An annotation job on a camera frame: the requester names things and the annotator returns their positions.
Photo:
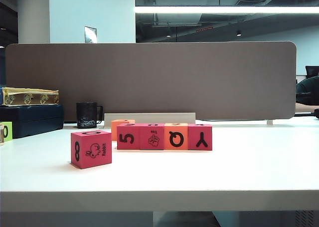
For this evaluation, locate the pink block with tree print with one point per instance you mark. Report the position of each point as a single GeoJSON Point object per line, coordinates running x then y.
{"type": "Point", "coordinates": [152, 138]}

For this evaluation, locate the orange block with letter Q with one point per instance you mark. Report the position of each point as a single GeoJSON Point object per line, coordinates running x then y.
{"type": "Point", "coordinates": [175, 138]}

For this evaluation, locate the pink block with number five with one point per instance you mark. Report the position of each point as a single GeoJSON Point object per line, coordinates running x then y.
{"type": "Point", "coordinates": [128, 138]}

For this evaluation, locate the pink block with letter Y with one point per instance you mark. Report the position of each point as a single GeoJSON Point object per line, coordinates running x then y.
{"type": "Point", "coordinates": [200, 138]}

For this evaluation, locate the brown desk divider panel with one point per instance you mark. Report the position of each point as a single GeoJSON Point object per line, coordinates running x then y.
{"type": "Point", "coordinates": [149, 79]}

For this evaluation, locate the orange block with number eight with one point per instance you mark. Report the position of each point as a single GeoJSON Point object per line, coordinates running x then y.
{"type": "Point", "coordinates": [114, 132]}

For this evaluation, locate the black mug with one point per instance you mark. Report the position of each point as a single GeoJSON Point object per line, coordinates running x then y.
{"type": "Point", "coordinates": [86, 114]}

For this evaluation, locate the pink block with rabbit print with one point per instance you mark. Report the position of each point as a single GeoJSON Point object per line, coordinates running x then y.
{"type": "Point", "coordinates": [92, 149]}

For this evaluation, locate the red ceiling sign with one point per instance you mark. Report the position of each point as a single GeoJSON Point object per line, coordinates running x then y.
{"type": "Point", "coordinates": [204, 29]}

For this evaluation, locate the white ceiling light strip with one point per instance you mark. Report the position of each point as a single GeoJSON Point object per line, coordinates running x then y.
{"type": "Point", "coordinates": [224, 9]}

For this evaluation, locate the dark blue box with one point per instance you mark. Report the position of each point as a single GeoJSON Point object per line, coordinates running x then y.
{"type": "Point", "coordinates": [32, 119]}

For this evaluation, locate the yellow printed box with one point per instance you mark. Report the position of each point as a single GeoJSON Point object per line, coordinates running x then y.
{"type": "Point", "coordinates": [30, 96]}

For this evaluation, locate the dark green office chair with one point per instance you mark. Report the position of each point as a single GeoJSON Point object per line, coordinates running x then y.
{"type": "Point", "coordinates": [309, 87]}

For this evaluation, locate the green block with zero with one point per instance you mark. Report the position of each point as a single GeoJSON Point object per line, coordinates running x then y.
{"type": "Point", "coordinates": [8, 132]}

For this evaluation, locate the black chair backrest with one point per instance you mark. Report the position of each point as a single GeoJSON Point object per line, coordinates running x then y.
{"type": "Point", "coordinates": [312, 71]}

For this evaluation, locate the black object on far desk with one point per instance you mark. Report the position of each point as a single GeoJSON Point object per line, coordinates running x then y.
{"type": "Point", "coordinates": [317, 113]}

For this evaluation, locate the white divider foot bracket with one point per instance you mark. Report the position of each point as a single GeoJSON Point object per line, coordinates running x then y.
{"type": "Point", "coordinates": [270, 122]}

